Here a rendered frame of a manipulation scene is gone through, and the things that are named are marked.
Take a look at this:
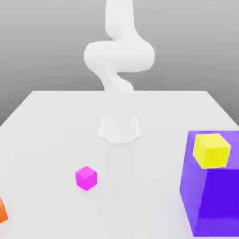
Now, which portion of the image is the small orange cube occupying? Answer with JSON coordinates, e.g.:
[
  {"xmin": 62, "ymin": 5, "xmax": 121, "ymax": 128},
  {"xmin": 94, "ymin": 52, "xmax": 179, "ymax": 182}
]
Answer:
[{"xmin": 0, "ymin": 197, "xmax": 9, "ymax": 224}]

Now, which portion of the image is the small magenta cube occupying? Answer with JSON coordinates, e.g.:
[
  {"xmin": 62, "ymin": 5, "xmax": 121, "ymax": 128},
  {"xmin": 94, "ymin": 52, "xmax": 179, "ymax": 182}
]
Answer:
[{"xmin": 75, "ymin": 166, "xmax": 98, "ymax": 191}]

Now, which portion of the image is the small yellow cube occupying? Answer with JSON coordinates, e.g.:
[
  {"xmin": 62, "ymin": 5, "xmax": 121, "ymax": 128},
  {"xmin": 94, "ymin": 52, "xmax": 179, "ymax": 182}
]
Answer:
[{"xmin": 192, "ymin": 133, "xmax": 232, "ymax": 169}]

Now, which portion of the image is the large purple box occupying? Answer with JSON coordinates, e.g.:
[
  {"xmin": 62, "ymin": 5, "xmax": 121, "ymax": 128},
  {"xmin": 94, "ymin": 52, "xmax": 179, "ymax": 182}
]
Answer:
[{"xmin": 179, "ymin": 130, "xmax": 239, "ymax": 238}]

